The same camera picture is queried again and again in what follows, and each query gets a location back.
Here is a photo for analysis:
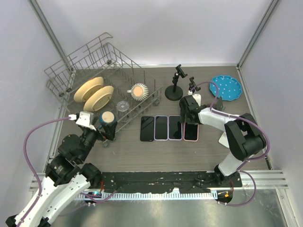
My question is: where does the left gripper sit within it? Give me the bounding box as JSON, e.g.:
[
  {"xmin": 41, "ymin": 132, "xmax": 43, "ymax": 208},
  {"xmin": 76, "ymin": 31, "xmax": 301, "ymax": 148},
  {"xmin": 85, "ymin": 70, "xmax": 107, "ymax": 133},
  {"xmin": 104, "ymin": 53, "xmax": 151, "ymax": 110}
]
[{"xmin": 79, "ymin": 115, "xmax": 117, "ymax": 162}]

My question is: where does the pink case phone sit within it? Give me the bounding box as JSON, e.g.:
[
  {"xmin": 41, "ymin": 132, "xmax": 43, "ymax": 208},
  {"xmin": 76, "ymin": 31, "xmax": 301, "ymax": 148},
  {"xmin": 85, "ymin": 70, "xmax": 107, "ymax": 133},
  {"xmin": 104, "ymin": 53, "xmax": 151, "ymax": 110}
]
[{"xmin": 184, "ymin": 123, "xmax": 199, "ymax": 141}]

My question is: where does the black phone stand short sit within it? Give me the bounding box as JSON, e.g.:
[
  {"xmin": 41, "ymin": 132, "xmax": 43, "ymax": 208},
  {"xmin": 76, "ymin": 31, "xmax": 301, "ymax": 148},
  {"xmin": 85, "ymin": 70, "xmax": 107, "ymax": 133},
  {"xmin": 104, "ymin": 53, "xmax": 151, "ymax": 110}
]
[{"xmin": 165, "ymin": 64, "xmax": 187, "ymax": 101}]

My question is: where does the black phone stand tall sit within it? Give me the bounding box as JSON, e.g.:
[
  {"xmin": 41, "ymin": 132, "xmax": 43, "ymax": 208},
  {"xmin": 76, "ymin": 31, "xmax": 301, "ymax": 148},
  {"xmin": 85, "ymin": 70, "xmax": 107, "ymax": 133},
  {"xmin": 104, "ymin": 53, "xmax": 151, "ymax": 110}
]
[{"xmin": 188, "ymin": 77, "xmax": 201, "ymax": 95}]

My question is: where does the lavender phone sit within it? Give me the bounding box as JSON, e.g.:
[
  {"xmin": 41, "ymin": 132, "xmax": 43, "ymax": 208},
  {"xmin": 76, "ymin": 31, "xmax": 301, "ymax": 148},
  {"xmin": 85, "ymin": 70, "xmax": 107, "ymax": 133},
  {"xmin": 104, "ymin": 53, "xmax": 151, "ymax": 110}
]
[{"xmin": 168, "ymin": 115, "xmax": 182, "ymax": 140}]

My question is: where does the purple case phone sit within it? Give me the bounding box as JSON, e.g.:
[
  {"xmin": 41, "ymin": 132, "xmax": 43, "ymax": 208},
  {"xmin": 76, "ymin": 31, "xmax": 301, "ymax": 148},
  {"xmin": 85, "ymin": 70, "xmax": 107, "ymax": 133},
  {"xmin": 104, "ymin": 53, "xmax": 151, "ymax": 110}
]
[{"xmin": 154, "ymin": 115, "xmax": 168, "ymax": 141}]

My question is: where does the black phone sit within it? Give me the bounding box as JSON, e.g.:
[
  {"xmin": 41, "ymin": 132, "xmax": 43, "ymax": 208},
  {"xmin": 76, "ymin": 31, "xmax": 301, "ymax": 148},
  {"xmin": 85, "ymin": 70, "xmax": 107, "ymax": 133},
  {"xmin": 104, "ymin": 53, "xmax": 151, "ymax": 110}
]
[{"xmin": 140, "ymin": 116, "xmax": 154, "ymax": 142}]

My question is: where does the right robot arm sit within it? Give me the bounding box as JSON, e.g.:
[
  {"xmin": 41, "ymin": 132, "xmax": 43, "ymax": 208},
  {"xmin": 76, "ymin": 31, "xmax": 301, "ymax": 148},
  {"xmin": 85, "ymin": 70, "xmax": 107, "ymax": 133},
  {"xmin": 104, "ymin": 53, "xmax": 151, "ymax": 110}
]
[{"xmin": 179, "ymin": 94, "xmax": 270, "ymax": 187}]

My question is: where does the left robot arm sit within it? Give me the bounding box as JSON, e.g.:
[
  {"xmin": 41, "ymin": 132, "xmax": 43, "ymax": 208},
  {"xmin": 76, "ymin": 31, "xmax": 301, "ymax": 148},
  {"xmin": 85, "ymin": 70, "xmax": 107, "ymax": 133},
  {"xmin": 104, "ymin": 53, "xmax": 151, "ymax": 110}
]
[{"xmin": 6, "ymin": 121, "xmax": 117, "ymax": 227}]

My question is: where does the wooden base phone stand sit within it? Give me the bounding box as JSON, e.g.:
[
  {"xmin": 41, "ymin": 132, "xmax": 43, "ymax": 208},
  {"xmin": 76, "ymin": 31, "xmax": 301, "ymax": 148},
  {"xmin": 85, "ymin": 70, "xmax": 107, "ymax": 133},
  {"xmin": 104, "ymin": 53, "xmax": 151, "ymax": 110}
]
[{"xmin": 213, "ymin": 97, "xmax": 225, "ymax": 111}]

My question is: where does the white phone stand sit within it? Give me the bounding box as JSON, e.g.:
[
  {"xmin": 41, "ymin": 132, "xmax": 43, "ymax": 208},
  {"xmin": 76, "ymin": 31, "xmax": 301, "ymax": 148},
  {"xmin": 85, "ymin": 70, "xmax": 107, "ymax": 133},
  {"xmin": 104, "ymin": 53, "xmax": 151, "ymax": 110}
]
[{"xmin": 218, "ymin": 132, "xmax": 229, "ymax": 148}]

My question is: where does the blue mug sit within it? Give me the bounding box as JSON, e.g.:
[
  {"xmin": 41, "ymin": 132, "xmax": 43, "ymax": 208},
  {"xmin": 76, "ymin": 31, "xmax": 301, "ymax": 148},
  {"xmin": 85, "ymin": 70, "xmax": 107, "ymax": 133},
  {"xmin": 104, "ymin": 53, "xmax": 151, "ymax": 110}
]
[{"xmin": 98, "ymin": 111, "xmax": 116, "ymax": 129}]

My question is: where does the clear glass cup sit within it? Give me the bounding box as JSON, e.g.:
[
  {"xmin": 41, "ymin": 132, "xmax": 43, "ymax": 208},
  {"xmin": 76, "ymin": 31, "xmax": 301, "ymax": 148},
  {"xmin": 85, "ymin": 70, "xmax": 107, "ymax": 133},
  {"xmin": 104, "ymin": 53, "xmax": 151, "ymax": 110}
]
[{"xmin": 116, "ymin": 101, "xmax": 129, "ymax": 112}]

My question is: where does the beige plate front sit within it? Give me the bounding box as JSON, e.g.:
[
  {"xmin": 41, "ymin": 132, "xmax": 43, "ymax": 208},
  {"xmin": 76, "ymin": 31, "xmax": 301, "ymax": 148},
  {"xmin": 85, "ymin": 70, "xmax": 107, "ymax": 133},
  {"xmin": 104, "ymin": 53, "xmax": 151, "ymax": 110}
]
[{"xmin": 83, "ymin": 86, "xmax": 114, "ymax": 112}]

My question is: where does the beige plate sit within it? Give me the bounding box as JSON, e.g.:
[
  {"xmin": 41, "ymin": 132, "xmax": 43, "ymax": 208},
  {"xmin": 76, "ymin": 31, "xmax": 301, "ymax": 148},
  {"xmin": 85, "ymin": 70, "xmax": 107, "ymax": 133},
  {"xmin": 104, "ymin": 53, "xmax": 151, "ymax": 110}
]
[
  {"xmin": 74, "ymin": 77, "xmax": 104, "ymax": 103},
  {"xmin": 83, "ymin": 86, "xmax": 114, "ymax": 112}
]

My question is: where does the blue polka dot plate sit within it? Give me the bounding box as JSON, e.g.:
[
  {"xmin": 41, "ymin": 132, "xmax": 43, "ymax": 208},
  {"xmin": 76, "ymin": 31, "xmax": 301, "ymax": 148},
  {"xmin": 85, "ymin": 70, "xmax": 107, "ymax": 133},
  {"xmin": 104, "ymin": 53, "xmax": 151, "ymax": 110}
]
[{"xmin": 209, "ymin": 75, "xmax": 242, "ymax": 101}]

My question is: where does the beige plate rear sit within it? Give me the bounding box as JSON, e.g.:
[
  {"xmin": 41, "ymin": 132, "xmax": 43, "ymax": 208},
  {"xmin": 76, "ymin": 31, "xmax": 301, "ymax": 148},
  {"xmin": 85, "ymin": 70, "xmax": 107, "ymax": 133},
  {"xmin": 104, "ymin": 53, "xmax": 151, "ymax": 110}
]
[{"xmin": 74, "ymin": 77, "xmax": 104, "ymax": 103}]

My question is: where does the ribbed white mug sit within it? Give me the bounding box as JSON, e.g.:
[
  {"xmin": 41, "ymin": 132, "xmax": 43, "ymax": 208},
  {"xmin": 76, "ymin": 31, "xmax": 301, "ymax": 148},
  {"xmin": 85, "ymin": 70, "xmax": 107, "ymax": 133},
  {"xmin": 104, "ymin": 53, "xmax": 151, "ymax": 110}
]
[{"xmin": 127, "ymin": 83, "xmax": 149, "ymax": 102}]

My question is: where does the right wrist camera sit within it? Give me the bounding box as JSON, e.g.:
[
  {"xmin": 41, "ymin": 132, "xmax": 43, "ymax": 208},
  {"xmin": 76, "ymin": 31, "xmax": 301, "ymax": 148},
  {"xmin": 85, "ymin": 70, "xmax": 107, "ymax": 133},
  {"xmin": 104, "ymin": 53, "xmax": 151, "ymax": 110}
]
[{"xmin": 187, "ymin": 90, "xmax": 201, "ymax": 106}]

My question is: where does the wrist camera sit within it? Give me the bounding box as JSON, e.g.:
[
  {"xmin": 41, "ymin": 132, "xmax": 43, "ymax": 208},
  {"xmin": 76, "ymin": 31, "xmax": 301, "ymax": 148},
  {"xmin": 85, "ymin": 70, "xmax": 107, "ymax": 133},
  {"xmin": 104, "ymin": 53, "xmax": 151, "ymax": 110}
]
[
  {"xmin": 187, "ymin": 90, "xmax": 201, "ymax": 106},
  {"xmin": 68, "ymin": 111, "xmax": 97, "ymax": 131}
]

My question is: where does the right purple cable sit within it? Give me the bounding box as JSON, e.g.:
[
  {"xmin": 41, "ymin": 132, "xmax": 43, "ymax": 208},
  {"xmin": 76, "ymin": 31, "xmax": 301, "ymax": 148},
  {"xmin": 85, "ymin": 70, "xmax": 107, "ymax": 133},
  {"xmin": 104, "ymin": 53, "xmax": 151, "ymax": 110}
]
[{"xmin": 191, "ymin": 81, "xmax": 271, "ymax": 208}]

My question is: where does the purple cable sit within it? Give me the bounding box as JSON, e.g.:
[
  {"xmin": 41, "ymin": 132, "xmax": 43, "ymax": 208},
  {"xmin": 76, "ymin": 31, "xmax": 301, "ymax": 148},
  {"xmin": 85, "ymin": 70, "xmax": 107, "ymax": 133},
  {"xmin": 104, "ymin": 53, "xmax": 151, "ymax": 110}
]
[
  {"xmin": 14, "ymin": 117, "xmax": 76, "ymax": 227},
  {"xmin": 191, "ymin": 81, "xmax": 271, "ymax": 208}
]

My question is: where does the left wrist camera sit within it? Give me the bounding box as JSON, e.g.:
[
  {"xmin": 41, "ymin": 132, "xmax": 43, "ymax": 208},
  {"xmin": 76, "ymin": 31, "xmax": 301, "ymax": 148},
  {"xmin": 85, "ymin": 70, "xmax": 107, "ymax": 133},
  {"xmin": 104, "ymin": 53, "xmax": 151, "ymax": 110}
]
[{"xmin": 68, "ymin": 111, "xmax": 97, "ymax": 131}]

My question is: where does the grey wire dish rack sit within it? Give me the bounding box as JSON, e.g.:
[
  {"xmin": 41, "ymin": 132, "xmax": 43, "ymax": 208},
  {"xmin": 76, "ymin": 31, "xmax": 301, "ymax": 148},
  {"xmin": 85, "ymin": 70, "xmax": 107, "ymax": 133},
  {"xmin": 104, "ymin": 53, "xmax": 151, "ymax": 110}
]
[{"xmin": 44, "ymin": 32, "xmax": 164, "ymax": 133}]

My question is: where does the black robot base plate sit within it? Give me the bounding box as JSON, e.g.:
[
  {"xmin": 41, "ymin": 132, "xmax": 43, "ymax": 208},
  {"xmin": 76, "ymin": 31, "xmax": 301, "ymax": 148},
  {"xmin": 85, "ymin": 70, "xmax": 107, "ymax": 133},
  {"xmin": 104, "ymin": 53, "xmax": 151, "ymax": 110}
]
[{"xmin": 99, "ymin": 171, "xmax": 242, "ymax": 194}]

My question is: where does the white cable duct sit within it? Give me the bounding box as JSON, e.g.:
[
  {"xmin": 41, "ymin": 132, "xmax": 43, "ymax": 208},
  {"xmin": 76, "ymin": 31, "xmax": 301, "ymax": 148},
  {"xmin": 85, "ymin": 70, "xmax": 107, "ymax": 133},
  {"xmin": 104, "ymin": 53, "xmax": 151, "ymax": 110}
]
[{"xmin": 75, "ymin": 192, "xmax": 218, "ymax": 201}]

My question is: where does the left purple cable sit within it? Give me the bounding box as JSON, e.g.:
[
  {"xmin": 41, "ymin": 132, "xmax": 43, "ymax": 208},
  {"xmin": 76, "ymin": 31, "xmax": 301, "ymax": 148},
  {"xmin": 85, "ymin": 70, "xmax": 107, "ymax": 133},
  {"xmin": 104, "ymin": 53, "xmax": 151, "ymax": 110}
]
[{"xmin": 14, "ymin": 117, "xmax": 76, "ymax": 227}]

